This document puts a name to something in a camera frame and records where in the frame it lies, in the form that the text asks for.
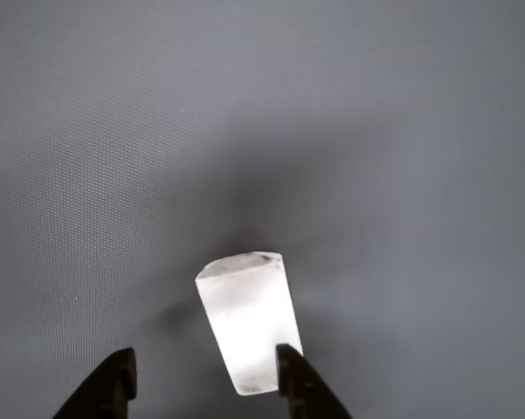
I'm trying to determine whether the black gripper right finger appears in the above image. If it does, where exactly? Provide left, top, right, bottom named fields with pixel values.
left=275, top=342, right=353, bottom=419

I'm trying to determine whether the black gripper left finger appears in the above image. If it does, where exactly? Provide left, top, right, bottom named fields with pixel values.
left=51, top=347, right=138, bottom=419

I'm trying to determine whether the small white rectangular block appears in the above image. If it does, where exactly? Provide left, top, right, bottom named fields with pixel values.
left=194, top=250, right=306, bottom=397

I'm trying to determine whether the grey textured mat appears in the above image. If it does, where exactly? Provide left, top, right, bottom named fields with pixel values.
left=0, top=0, right=525, bottom=419

